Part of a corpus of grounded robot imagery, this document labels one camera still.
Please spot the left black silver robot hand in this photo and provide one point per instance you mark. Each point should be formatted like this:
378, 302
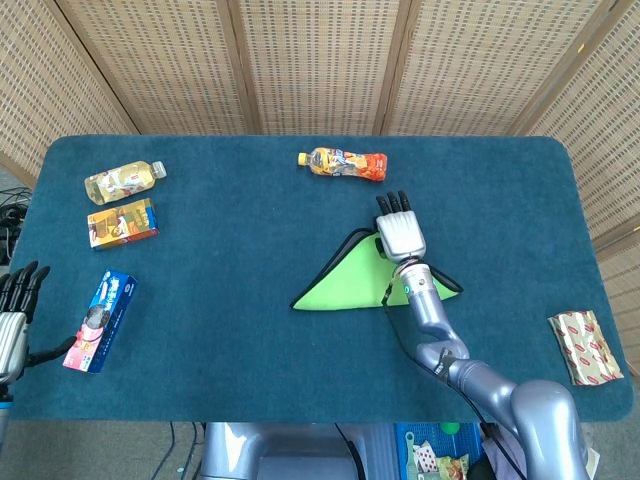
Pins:
11, 340

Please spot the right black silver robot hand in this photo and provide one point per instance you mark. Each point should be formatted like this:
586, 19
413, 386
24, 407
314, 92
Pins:
400, 232

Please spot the grey and green cloth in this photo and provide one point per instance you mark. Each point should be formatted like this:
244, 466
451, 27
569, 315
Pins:
345, 285

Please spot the orange juice bottle yellow cap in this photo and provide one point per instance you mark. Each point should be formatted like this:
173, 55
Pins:
345, 164

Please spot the blue cookie box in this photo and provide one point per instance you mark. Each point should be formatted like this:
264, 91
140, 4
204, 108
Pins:
102, 320

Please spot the yellow snack box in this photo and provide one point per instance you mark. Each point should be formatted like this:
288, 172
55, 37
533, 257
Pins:
122, 223

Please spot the wooden bamboo folding screen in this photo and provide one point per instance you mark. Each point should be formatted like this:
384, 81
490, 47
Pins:
320, 60

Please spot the tea bottle with white cap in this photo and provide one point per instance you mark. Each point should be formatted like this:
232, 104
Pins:
120, 182

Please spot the blue plastic basket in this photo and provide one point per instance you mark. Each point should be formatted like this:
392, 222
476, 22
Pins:
425, 432

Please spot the green ball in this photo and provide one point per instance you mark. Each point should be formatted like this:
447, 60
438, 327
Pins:
449, 428

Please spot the gold red snack packet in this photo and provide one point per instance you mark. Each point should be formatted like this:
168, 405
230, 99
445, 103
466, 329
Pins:
585, 347

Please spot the playing cards packet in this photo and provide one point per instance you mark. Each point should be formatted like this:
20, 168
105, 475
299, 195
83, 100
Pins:
422, 457

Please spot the purple cloth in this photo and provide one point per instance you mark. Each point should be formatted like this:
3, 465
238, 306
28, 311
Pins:
495, 460

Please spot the grey robot torso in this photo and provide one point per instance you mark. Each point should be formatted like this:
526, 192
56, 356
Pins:
280, 450

